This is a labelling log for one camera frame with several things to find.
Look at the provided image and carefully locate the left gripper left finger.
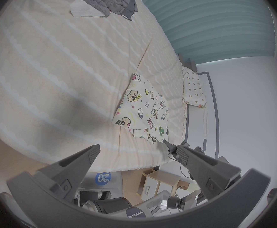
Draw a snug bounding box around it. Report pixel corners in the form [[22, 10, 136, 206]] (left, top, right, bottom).
[[35, 144, 101, 201]]

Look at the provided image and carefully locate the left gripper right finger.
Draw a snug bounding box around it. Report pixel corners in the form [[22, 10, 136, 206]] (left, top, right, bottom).
[[176, 144, 242, 201]]

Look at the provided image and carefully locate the white printed pyjama top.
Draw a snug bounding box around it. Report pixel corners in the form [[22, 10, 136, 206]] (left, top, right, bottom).
[[112, 73, 170, 145]]

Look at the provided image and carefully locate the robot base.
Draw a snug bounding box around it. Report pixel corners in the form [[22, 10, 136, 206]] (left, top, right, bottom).
[[73, 171, 151, 217]]

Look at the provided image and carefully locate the bed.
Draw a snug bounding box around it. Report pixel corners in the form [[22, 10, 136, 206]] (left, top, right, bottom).
[[0, 0, 219, 173]]

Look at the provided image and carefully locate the pale wooden bedside table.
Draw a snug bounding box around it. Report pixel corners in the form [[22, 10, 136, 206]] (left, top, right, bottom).
[[137, 170, 190, 201]]

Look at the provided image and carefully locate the white printed pillow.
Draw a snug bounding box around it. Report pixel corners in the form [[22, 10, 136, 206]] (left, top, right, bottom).
[[182, 67, 208, 109]]

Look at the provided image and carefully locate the grey bedside table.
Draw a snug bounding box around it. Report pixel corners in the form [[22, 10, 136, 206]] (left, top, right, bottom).
[[178, 54, 197, 72]]

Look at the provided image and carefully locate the blue-green curtain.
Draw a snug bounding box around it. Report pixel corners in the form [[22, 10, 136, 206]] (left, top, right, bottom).
[[131, 0, 277, 65]]

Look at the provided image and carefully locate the black cable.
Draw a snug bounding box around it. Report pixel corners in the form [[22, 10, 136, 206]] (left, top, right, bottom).
[[179, 162, 192, 180]]

